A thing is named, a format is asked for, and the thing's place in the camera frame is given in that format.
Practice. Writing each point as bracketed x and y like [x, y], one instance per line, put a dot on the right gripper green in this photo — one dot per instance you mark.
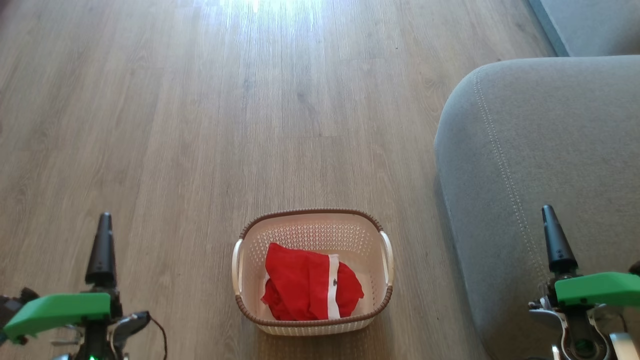
[600, 289]

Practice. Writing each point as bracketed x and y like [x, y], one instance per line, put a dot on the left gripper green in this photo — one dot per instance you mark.
[60, 307]

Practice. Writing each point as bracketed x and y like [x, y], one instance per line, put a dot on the red and white garment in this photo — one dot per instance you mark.
[300, 280]

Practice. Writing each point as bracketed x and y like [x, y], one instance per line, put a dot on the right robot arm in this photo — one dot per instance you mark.
[624, 347]

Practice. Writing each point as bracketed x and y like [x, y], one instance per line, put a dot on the grey fabric sofa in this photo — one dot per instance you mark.
[550, 150]

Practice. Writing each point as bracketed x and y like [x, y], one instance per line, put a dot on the cream plastic laundry basket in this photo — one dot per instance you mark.
[310, 225]

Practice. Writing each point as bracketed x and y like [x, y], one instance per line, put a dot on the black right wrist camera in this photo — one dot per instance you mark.
[636, 268]

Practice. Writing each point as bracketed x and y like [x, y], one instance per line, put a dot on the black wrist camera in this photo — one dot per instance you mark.
[10, 305]
[636, 268]

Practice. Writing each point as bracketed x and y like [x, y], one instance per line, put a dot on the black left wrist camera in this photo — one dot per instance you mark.
[10, 305]

